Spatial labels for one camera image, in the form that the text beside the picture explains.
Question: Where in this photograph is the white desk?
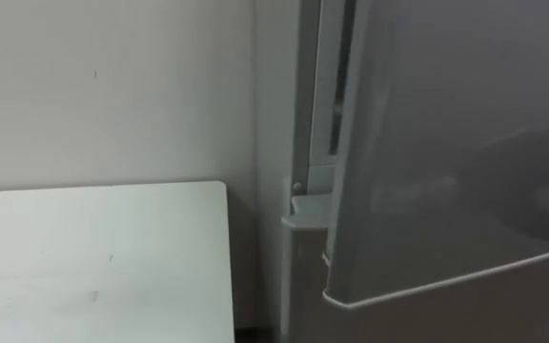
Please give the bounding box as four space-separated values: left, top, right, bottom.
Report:
0 179 236 343

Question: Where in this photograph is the open grey fridge door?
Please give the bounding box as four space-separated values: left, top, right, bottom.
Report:
321 0 549 311

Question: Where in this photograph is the grey fridge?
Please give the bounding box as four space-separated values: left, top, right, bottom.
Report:
278 0 549 343

